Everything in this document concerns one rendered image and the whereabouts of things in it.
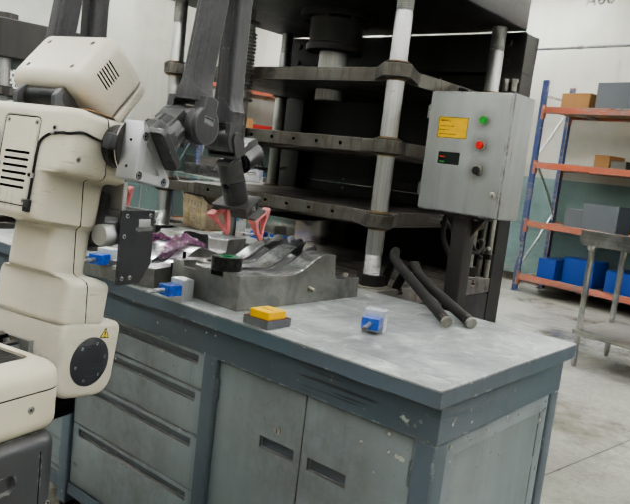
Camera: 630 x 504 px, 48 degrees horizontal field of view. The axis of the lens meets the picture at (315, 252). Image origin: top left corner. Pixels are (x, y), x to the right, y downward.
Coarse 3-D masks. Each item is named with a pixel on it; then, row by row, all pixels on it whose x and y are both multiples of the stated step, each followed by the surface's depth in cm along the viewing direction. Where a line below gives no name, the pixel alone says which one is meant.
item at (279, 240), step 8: (272, 240) 210; (280, 240) 211; (288, 240) 209; (296, 240) 209; (264, 248) 207; (272, 248) 205; (296, 248) 202; (312, 248) 202; (248, 256) 203; (256, 256) 204; (288, 256) 199; (296, 256) 199; (280, 264) 196
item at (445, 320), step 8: (400, 264) 215; (400, 272) 213; (408, 272) 209; (408, 280) 206; (416, 280) 204; (416, 288) 201; (424, 288) 199; (424, 296) 195; (432, 304) 191; (432, 312) 189; (440, 312) 186; (440, 320) 184; (448, 320) 183
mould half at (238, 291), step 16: (272, 256) 201; (304, 256) 197; (320, 256) 195; (176, 272) 188; (192, 272) 184; (208, 272) 180; (224, 272) 176; (240, 272) 178; (256, 272) 180; (272, 272) 187; (288, 272) 190; (304, 272) 191; (320, 272) 196; (336, 272) 215; (208, 288) 180; (224, 288) 176; (240, 288) 173; (256, 288) 178; (272, 288) 182; (288, 288) 187; (304, 288) 192; (320, 288) 198; (336, 288) 203; (352, 288) 209; (224, 304) 176; (240, 304) 174; (256, 304) 179; (272, 304) 183; (288, 304) 188
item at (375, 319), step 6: (366, 312) 169; (372, 312) 168; (378, 312) 168; (384, 312) 168; (366, 318) 165; (372, 318) 165; (378, 318) 166; (384, 318) 168; (366, 324) 161; (372, 324) 165; (378, 324) 164; (384, 324) 169; (366, 330) 169; (372, 330) 169; (378, 330) 165; (384, 330) 170
